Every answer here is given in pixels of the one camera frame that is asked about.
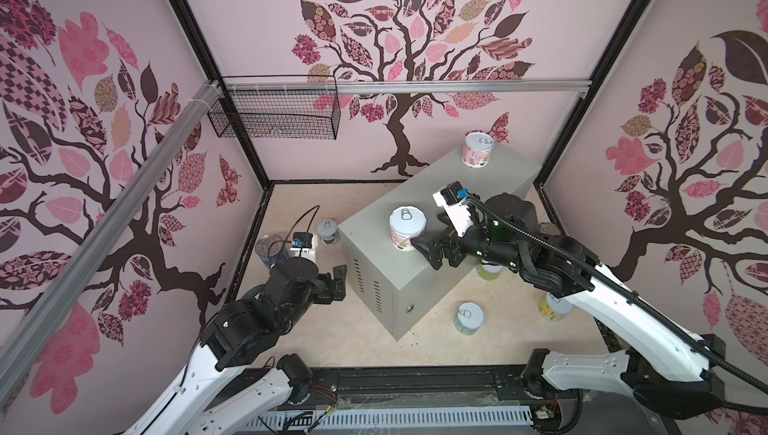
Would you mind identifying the yellow labelled can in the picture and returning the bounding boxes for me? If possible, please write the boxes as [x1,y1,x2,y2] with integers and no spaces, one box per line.
[538,293,573,322]

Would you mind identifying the aluminium rail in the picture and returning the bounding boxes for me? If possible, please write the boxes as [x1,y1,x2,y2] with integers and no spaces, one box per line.
[224,76,592,94]
[1,80,222,403]

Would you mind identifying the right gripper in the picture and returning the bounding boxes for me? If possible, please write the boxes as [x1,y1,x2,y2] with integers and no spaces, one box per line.
[408,209,520,274]

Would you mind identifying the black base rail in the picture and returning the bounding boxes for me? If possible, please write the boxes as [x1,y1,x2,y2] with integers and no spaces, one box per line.
[278,365,537,410]

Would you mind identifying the black wire mesh basket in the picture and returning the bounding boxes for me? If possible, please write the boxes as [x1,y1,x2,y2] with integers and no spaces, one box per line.
[208,75,341,140]

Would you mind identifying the grey metal cabinet box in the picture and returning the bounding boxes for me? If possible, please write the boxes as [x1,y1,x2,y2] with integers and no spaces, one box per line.
[340,146,540,340]

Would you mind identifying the green labelled can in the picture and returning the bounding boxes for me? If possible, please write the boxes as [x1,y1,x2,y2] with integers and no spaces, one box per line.
[476,263,504,281]

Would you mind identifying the back aluminium rail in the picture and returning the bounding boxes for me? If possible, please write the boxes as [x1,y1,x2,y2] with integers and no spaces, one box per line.
[224,76,592,94]

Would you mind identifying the left aluminium rail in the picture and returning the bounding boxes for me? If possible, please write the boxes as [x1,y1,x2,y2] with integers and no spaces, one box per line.
[1,80,222,403]

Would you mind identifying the tall blue labelled can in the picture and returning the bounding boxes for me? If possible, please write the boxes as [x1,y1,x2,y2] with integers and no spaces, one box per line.
[254,234,289,269]

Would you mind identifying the black right corner post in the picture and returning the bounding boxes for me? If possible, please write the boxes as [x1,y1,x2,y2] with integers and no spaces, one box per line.
[533,0,676,187]

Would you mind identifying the small light blue can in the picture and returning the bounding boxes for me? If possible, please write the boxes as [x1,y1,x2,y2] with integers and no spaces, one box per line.
[316,218,339,245]

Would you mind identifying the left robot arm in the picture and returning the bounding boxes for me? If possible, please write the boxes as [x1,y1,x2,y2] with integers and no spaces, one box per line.
[127,257,347,434]

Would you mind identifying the black corner frame post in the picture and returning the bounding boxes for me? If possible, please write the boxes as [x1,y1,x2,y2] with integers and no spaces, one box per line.
[168,0,272,191]

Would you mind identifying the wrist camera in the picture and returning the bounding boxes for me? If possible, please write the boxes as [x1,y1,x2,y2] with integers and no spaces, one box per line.
[432,181,477,237]
[288,231,316,262]

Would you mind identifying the white slotted cable duct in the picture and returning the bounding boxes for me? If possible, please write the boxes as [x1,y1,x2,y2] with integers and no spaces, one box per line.
[237,406,533,434]

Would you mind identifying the pink white labelled can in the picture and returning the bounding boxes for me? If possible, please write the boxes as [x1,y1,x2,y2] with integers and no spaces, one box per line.
[389,205,427,251]

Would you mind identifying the grey teal can front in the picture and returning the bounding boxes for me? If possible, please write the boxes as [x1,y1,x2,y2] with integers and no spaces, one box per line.
[454,302,485,336]

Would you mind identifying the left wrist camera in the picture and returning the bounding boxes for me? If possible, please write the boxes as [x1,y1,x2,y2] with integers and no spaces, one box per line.
[288,231,316,262]

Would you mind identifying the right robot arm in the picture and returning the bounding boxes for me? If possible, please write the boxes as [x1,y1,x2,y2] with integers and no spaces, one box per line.
[412,184,767,420]

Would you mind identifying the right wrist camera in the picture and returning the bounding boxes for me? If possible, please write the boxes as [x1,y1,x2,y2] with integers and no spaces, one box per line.
[432,181,477,237]

